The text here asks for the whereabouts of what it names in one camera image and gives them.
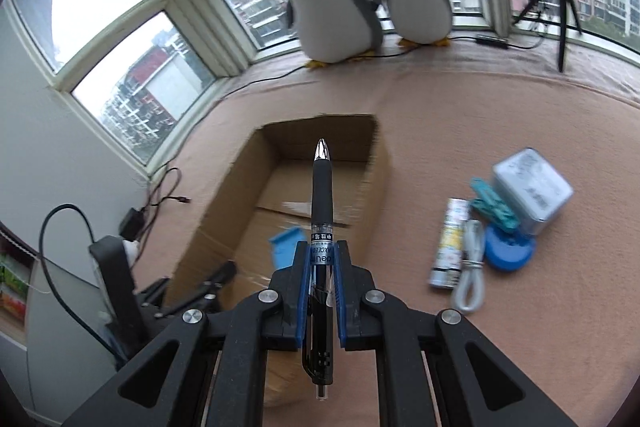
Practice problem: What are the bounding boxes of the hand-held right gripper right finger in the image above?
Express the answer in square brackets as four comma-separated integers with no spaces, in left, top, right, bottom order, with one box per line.
[334,241,581,427]

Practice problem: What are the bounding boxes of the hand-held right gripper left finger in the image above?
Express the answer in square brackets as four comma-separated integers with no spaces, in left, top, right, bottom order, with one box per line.
[60,241,315,427]

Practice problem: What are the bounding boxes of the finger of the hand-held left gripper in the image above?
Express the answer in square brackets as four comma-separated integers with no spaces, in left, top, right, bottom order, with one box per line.
[196,260,239,297]
[165,288,224,319]

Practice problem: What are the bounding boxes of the blue phone stand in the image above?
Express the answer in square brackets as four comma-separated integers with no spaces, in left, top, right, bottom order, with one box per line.
[269,227,307,271]

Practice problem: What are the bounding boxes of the black pen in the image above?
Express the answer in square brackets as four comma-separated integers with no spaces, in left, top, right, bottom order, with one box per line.
[301,138,335,402]

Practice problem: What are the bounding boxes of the cardboard box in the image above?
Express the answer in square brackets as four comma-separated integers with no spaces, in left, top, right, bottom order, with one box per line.
[165,113,392,410]

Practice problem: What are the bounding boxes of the white printed marker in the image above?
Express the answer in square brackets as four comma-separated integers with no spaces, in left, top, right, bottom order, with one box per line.
[428,198,472,292]

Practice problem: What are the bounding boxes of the white cable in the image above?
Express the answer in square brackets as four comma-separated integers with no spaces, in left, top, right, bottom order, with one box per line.
[450,219,487,314]

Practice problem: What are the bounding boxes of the blue round disc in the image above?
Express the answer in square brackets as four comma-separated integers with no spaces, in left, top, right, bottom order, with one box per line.
[484,223,537,274]

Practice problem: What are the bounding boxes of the teal clothespin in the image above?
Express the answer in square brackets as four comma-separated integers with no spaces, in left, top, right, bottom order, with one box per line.
[469,178,517,234]

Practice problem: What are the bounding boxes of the light blue tin box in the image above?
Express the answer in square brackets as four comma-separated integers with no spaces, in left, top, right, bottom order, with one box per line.
[491,148,575,237]

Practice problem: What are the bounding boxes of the white power strip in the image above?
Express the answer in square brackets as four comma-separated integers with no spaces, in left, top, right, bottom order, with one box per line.
[121,238,144,266]

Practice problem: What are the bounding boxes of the colourful packets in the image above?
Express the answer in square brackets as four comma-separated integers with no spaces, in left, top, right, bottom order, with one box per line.
[0,234,29,326]

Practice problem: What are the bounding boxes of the black tripod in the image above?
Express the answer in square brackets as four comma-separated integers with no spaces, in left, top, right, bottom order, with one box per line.
[512,0,584,73]

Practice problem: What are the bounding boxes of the black power adapter with cable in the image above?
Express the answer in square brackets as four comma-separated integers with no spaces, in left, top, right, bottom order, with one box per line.
[142,166,192,241]

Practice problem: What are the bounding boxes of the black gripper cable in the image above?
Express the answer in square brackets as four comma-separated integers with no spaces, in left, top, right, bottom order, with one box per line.
[39,203,130,358]

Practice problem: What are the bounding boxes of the white window frame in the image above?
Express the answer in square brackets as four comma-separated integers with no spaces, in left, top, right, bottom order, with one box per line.
[0,0,640,178]

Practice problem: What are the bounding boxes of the black inline cable remote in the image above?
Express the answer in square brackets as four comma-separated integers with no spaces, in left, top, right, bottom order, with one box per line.
[475,33,511,50]

